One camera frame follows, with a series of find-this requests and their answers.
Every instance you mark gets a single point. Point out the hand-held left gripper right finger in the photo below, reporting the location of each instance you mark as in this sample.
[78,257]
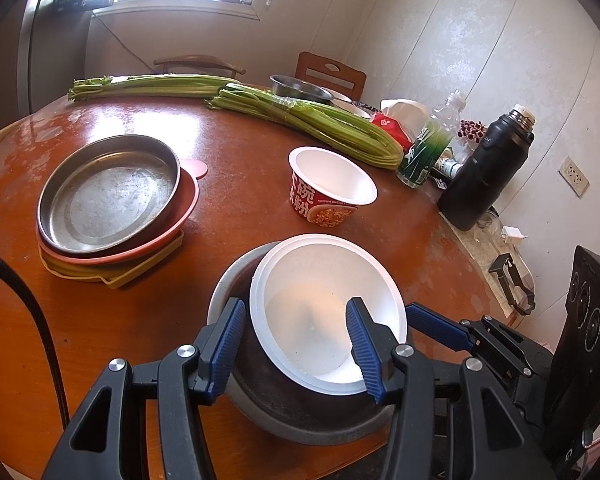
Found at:
[365,350]

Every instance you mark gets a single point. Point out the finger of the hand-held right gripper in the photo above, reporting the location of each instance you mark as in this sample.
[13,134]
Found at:
[435,325]

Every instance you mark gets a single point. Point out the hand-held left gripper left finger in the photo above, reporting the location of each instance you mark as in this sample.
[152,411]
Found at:
[225,350]

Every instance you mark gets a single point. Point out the white foam bowl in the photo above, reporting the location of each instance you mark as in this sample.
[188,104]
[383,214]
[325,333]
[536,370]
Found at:
[310,310]

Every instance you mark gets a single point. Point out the grey bowl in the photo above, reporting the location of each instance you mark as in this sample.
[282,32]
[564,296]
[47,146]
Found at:
[280,410]

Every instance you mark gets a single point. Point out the pink eared plate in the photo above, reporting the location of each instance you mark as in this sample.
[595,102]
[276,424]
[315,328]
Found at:
[195,167]

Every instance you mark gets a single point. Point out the round steel pan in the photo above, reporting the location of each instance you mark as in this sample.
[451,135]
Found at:
[105,195]

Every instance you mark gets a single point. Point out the black clip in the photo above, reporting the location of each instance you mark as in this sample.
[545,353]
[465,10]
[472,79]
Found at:
[505,280]

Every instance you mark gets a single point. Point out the glass jar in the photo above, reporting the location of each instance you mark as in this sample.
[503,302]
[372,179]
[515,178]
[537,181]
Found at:
[487,227]

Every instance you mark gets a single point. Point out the white charger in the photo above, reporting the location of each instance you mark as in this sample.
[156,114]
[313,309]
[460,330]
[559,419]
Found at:
[511,235]

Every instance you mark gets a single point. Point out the yellow plate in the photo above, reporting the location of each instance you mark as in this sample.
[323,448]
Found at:
[130,275]

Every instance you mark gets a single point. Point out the black thermos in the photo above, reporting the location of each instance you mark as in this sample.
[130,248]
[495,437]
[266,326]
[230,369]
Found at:
[485,175]

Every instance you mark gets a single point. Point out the small white-capped bottle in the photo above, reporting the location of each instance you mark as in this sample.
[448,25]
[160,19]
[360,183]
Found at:
[447,166]

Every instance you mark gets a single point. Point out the green label plastic bottle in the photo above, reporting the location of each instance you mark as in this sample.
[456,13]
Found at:
[422,155]

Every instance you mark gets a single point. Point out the red instant noodle bowl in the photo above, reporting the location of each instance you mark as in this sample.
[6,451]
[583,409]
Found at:
[330,175]

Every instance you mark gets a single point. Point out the dotted dark ornament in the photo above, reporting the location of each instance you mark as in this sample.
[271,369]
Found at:
[472,130]

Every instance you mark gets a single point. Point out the red snack packet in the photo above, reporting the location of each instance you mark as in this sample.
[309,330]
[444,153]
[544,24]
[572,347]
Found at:
[387,125]

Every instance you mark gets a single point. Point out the wrapped celery bundle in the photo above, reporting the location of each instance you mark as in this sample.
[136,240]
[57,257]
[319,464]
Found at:
[330,130]

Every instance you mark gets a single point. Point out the steel basin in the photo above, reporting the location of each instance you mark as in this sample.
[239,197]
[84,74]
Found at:
[295,87]

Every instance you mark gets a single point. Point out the long celery bundle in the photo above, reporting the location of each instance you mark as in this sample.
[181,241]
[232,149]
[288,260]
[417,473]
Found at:
[155,85]

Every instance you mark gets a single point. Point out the orange wooden chair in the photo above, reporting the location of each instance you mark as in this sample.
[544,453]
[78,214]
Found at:
[330,67]

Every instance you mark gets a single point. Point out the curved-back wooden chair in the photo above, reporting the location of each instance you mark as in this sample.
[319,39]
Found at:
[200,62]

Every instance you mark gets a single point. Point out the steel refrigerator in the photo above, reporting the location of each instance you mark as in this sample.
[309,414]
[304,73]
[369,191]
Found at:
[55,50]

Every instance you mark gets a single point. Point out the wall power outlet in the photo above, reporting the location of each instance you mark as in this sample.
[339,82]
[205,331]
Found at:
[575,176]

